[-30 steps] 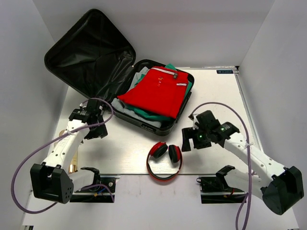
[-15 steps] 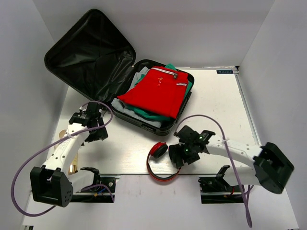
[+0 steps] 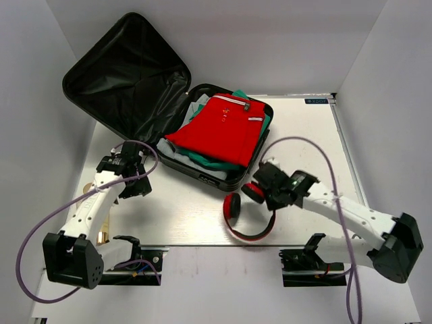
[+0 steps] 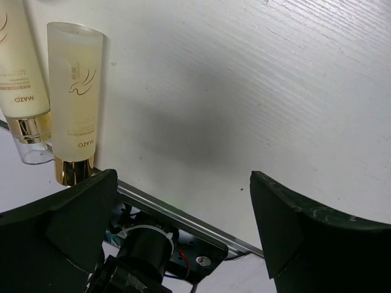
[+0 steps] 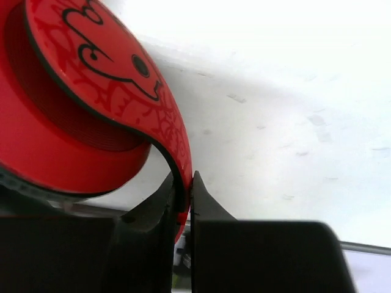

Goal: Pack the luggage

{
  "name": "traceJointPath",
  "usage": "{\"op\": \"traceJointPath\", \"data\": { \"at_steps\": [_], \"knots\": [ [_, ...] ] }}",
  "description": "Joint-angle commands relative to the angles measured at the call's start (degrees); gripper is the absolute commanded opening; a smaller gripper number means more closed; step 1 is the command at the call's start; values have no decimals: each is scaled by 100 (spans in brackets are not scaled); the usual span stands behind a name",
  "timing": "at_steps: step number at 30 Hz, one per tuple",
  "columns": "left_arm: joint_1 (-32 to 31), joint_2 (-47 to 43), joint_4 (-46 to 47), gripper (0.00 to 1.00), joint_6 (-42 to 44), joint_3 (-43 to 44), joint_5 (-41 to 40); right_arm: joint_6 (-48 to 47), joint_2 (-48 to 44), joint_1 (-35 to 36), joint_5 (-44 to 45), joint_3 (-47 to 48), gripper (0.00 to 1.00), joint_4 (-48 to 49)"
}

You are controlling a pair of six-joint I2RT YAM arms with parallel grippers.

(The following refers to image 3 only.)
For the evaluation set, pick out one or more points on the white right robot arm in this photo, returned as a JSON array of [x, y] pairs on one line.
[[388, 244]]

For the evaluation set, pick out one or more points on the grey zip hoodie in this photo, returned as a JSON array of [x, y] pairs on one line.
[[191, 137]]

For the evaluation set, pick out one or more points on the blue label sticker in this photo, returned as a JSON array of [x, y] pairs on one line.
[[316, 101]]

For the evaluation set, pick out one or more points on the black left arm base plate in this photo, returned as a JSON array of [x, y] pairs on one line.
[[147, 272]]

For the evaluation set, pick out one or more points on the black open suitcase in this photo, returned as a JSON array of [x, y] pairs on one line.
[[134, 83]]

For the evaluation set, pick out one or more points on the green jacket with orange letter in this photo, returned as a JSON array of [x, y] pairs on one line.
[[216, 163]]

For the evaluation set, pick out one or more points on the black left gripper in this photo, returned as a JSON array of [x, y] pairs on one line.
[[142, 186]]

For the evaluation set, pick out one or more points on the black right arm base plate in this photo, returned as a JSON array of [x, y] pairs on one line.
[[302, 267]]

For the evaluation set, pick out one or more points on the red polo shirt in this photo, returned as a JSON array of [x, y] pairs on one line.
[[235, 125]]

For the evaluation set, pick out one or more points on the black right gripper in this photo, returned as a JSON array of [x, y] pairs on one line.
[[271, 205]]

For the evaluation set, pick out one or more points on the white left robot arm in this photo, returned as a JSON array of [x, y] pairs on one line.
[[73, 256]]

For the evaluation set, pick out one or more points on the red black headphones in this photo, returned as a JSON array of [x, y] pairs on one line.
[[234, 204]]

